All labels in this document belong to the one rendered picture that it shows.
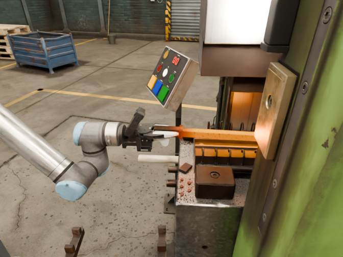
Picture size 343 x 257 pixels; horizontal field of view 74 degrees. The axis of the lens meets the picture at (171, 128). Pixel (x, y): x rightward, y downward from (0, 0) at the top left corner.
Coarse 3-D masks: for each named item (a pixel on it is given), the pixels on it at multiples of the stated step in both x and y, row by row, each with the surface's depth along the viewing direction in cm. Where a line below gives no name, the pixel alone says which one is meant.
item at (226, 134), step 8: (160, 128) 81; (168, 128) 82; (176, 128) 82; (184, 128) 83; (192, 128) 83; (200, 128) 83; (176, 136) 82; (184, 136) 82; (192, 136) 82; (200, 136) 81; (208, 136) 81; (216, 136) 81; (224, 136) 81; (232, 136) 81; (240, 136) 80; (248, 136) 80
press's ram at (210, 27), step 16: (208, 0) 50; (224, 0) 50; (240, 0) 50; (256, 0) 50; (208, 16) 52; (224, 16) 52; (240, 16) 52; (256, 16) 52; (208, 32) 54; (224, 32) 54; (240, 32) 53; (256, 32) 53
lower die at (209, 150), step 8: (200, 144) 83; (200, 152) 80; (208, 152) 80; (224, 152) 80; (232, 152) 80; (240, 152) 80; (248, 152) 80; (200, 160) 79; (208, 160) 79; (224, 160) 79; (232, 160) 78; (240, 160) 78; (248, 160) 78
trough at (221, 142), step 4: (196, 140) 86; (200, 140) 86; (204, 140) 86; (208, 140) 86; (212, 140) 86; (216, 140) 86; (220, 140) 86; (224, 140) 85; (228, 140) 85; (232, 140) 85; (236, 140) 85; (208, 144) 85; (212, 144) 85; (216, 144) 85; (220, 144) 85; (224, 144) 85; (228, 144) 85; (232, 144) 85; (236, 144) 85; (240, 144) 85; (244, 144) 85; (248, 144) 85; (252, 144) 85; (256, 144) 85
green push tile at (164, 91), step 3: (162, 87) 125; (165, 87) 122; (162, 90) 124; (165, 90) 121; (168, 90) 119; (159, 93) 126; (162, 93) 123; (165, 93) 120; (159, 96) 125; (162, 96) 122; (165, 96) 120; (162, 99) 121
